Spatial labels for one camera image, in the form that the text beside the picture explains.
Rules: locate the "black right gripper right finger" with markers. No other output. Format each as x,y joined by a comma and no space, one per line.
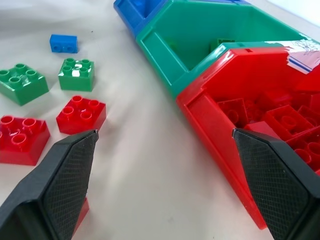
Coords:
280,180

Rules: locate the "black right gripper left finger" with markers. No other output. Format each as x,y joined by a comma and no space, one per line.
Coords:
50,190

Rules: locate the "red four-stud building brick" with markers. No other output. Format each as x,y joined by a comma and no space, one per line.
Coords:
80,117
20,145

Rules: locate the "red plastic storage bin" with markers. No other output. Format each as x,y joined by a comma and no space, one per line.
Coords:
210,120

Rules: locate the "green four-stud building brick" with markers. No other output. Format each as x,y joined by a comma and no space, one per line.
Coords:
23,87
75,78

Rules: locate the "white printed sticker label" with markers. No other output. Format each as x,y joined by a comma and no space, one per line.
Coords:
303,56

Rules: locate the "small blue building brick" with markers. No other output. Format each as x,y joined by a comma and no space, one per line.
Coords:
63,43

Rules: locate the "green plastic storage bin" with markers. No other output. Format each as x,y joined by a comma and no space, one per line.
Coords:
200,22

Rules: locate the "blue plastic storage bin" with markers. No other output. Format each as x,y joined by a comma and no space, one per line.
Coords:
130,18

